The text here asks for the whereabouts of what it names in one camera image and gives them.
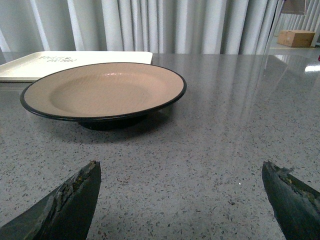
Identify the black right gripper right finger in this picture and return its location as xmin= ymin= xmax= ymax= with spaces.
xmin=262 ymin=161 xmax=320 ymax=240

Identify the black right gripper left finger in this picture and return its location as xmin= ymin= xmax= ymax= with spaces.
xmin=0 ymin=161 xmax=101 ymax=240

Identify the tan plate with black rim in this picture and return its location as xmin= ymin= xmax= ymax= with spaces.
xmin=20 ymin=62 xmax=187 ymax=129

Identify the white rectangular tray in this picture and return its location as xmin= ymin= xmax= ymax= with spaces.
xmin=0 ymin=51 xmax=153 ymax=82

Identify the brown cardboard box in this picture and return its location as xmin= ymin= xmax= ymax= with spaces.
xmin=277 ymin=30 xmax=315 ymax=48

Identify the grey pleated curtain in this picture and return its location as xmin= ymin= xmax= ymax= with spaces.
xmin=0 ymin=0 xmax=282 ymax=55

